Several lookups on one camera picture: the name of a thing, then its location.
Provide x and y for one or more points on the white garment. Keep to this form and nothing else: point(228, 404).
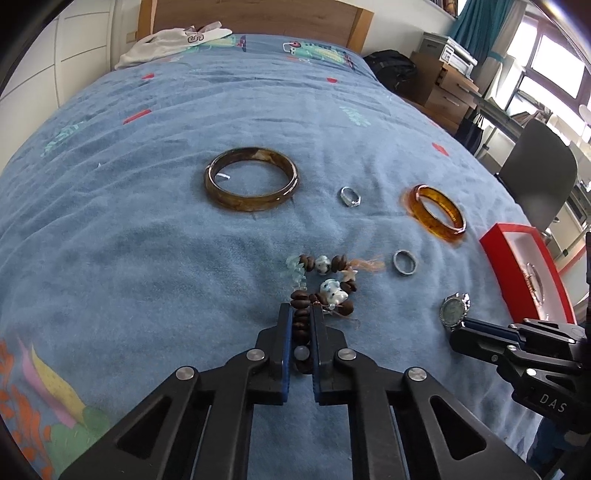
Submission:
point(152, 46)

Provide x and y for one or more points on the white printer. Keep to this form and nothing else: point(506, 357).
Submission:
point(445, 48)

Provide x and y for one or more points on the black backpack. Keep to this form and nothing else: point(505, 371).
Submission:
point(390, 69)

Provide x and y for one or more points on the silver wristwatch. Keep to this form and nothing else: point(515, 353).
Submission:
point(452, 310)

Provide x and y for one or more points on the wooden headboard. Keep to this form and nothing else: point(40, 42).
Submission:
point(277, 18)

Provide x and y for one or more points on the amber bangle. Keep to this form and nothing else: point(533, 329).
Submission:
point(443, 230)

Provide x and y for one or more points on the thin silver bangle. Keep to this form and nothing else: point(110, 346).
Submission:
point(531, 277)

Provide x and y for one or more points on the grey chair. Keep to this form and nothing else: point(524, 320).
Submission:
point(538, 175)

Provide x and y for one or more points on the red cardboard box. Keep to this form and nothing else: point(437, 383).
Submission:
point(496, 249)

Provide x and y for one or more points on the wooden drawer cabinet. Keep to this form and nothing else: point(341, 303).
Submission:
point(445, 99)

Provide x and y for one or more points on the teal curtain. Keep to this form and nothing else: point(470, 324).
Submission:
point(480, 23)

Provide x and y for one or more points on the dark brown bangle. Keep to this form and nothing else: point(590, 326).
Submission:
point(251, 203)

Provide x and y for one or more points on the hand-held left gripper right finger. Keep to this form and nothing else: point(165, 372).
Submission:
point(315, 350)

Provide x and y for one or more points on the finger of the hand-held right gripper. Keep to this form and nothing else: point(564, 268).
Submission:
point(549, 332)
point(485, 346)

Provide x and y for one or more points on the grey desk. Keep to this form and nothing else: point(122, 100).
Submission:
point(503, 117)

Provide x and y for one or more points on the dark blue bag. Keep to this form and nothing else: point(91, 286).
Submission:
point(471, 134)

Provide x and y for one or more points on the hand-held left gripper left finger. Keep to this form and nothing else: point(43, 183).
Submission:
point(287, 350)

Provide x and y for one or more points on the window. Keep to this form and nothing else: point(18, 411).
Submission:
point(554, 60)

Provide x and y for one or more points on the white wardrobe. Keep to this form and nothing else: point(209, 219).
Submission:
point(92, 37)

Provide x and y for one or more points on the row of books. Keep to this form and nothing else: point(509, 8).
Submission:
point(450, 5)

